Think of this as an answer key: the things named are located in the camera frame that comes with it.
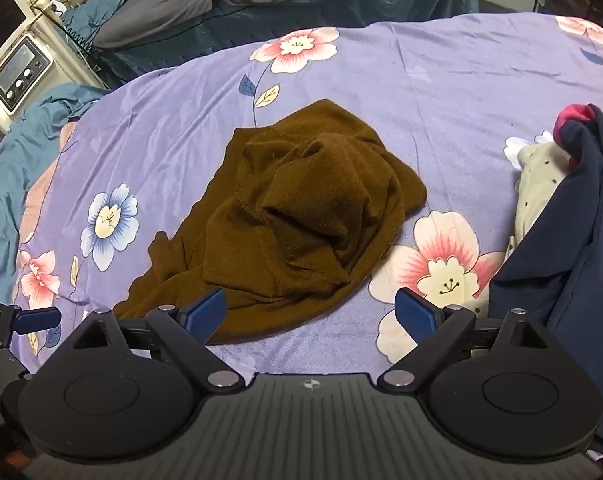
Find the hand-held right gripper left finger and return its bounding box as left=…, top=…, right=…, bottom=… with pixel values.
left=56, top=287, right=245, bottom=394

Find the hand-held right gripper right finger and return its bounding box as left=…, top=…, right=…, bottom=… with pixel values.
left=379, top=287, right=565, bottom=394

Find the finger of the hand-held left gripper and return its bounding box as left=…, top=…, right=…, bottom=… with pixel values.
left=10, top=307, right=62, bottom=334

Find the brown knit garment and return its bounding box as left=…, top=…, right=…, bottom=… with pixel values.
left=112, top=99, right=428, bottom=346

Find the navy garment with pink trim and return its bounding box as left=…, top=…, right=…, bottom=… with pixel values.
left=489, top=102, right=603, bottom=453

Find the cream dotted garment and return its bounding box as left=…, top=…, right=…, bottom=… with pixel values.
left=505, top=132, right=572, bottom=257

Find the purple floral bedsheet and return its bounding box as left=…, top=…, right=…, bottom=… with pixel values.
left=14, top=12, right=603, bottom=377

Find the white machine with control panel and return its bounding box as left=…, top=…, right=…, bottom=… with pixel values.
left=0, top=9, right=110, bottom=135

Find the dark teal bed cover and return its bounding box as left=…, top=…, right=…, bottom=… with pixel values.
left=62, top=0, right=481, bottom=86

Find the black coiled cable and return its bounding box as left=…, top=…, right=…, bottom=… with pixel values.
left=60, top=12, right=96, bottom=58

